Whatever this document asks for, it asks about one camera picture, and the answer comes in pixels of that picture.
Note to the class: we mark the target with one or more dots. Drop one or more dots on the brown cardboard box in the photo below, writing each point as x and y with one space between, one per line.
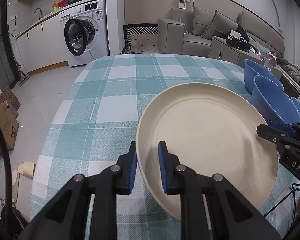
5 127

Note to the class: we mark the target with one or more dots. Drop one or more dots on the small white wall outlet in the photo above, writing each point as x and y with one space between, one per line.
12 18

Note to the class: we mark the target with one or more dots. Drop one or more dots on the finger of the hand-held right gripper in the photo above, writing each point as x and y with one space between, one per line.
267 132
280 127

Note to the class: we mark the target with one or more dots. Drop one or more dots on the grey floor mop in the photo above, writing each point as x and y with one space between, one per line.
22 76

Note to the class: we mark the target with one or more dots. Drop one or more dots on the checked teal tablecloth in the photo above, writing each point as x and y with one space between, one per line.
102 105

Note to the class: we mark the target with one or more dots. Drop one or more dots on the clear water bottle red cap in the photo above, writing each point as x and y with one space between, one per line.
271 60

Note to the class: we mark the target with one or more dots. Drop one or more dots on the dark blue bowl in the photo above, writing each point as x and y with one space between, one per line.
270 97
255 72

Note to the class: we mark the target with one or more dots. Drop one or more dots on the red container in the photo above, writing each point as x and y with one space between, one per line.
61 3

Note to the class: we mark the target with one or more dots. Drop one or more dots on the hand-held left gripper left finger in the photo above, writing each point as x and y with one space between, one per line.
133 170

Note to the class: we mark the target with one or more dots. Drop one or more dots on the grey cushion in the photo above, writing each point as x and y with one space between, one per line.
221 26
202 21

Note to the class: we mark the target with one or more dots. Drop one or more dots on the cream plate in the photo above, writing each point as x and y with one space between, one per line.
210 140

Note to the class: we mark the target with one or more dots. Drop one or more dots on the grey sofa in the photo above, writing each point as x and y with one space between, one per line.
172 35

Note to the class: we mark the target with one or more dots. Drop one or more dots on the dark glass door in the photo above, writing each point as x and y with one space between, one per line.
0 50

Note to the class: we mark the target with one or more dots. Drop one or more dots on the white washing machine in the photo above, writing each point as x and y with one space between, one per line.
95 30

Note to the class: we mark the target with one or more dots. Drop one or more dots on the white wall power socket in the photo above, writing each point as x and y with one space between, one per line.
183 2

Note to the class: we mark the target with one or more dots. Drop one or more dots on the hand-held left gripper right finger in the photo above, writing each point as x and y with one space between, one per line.
163 170

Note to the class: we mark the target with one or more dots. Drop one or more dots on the patterned brown cardboard sheet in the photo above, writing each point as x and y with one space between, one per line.
10 97

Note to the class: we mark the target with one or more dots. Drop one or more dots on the black patterned folding chair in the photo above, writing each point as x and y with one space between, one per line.
142 38

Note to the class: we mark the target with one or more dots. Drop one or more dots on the small white box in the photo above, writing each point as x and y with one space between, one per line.
235 33

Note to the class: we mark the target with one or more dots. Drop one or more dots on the dark grey blanket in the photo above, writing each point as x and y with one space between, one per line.
290 68

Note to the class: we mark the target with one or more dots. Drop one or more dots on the cream slipper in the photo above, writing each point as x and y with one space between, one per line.
15 185
26 169

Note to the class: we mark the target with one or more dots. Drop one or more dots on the white kitchen base cabinets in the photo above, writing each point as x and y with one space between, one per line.
40 47

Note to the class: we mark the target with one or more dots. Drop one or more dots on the black cardboard box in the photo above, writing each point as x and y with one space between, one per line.
237 43

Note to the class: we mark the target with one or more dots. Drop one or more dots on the yellow bottle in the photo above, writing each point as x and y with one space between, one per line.
55 6

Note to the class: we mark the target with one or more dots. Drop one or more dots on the grey side cabinet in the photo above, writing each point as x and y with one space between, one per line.
227 52

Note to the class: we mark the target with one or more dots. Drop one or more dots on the dark kitchen faucet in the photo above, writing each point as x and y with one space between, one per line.
38 12

